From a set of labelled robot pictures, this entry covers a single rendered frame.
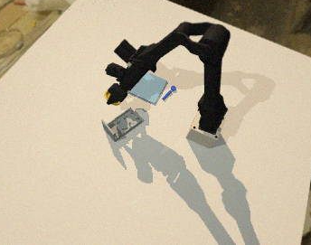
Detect yellow plate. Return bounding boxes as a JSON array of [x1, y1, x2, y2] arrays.
[[104, 91, 120, 106]]

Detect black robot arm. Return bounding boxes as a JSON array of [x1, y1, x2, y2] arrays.
[[105, 21, 231, 135]]

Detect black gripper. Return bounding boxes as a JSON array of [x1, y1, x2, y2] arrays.
[[107, 67, 143, 105]]

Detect grey dish rack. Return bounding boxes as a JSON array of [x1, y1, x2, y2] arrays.
[[101, 108, 142, 142]]

